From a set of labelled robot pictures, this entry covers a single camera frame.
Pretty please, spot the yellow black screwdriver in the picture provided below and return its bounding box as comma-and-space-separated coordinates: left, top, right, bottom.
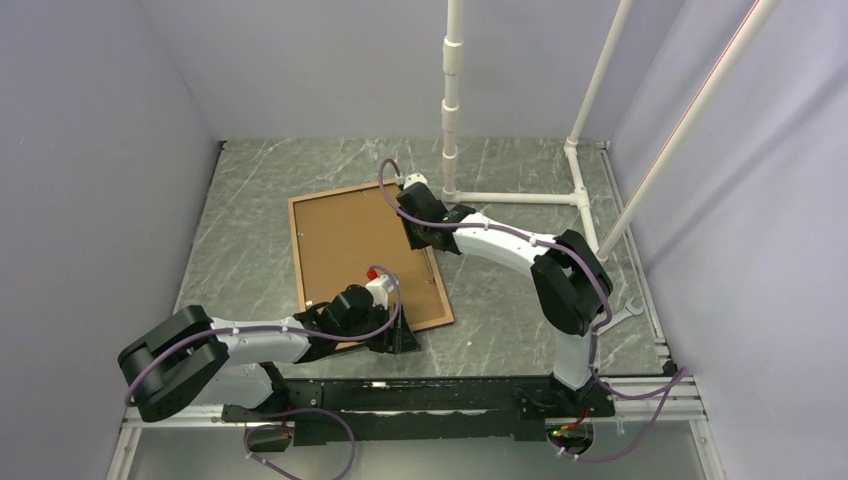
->
422, 248, 436, 284

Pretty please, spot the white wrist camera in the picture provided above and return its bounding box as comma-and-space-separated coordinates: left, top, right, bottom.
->
395, 173, 429, 190
365, 266, 398, 309

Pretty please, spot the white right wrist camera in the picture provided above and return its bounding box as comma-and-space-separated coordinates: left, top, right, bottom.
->
395, 173, 429, 190

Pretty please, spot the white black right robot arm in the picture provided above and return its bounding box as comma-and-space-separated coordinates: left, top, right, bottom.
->
393, 174, 613, 415

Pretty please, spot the aluminium rail frame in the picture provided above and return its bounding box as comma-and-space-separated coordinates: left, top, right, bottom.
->
117, 174, 707, 463

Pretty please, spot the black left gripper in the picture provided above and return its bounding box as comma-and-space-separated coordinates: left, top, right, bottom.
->
337, 301, 421, 353

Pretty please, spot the blue photo frame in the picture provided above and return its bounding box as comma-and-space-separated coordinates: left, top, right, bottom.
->
288, 182, 455, 332

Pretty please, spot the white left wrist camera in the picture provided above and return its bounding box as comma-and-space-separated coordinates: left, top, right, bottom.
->
365, 266, 398, 309

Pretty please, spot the white PVC pipe stand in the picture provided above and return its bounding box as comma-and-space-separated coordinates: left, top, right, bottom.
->
440, 0, 783, 270

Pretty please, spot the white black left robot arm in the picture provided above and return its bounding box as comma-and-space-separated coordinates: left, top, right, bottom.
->
117, 275, 420, 422

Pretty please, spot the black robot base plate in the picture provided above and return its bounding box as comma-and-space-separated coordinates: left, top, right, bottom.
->
222, 375, 615, 446

